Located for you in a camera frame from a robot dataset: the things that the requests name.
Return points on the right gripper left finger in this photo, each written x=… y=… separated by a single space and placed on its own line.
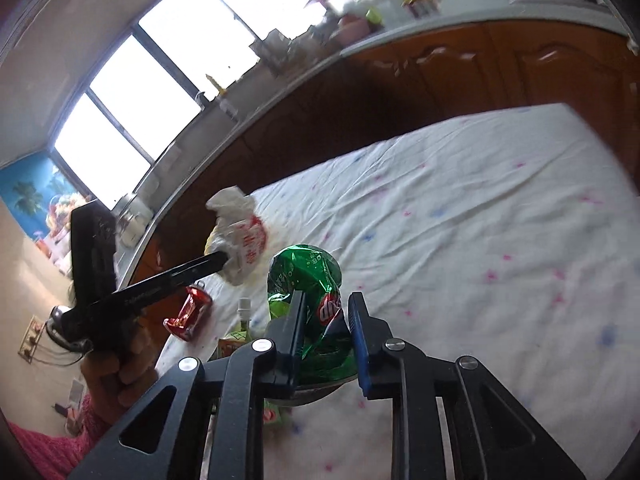
x=287 y=334

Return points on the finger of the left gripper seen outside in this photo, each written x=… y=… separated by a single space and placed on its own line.
x=166 y=283

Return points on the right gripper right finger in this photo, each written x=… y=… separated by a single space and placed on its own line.
x=377 y=370

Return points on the crushed green soda can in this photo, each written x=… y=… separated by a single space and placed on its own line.
x=327 y=354

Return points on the green spout drink pouch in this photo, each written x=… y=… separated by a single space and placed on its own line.
x=240 y=334

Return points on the white plastic bag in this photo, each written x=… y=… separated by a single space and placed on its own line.
x=238 y=232

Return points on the white kitchen appliance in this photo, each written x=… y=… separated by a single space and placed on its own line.
x=132 y=219

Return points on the kitchen faucet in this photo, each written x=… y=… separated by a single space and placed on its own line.
x=220 y=102

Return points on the kitchen window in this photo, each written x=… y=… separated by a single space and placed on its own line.
x=178 y=58

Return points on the person left hand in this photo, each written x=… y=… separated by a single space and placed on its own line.
x=115 y=385

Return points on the crushed red soda can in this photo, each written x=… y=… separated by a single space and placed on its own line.
x=197 y=304

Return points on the floral white tablecloth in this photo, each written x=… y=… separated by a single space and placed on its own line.
x=512 y=236

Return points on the pink basin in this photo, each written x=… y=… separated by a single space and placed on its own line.
x=351 y=29

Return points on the lower wooden cabinets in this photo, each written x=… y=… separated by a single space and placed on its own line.
x=388 y=89

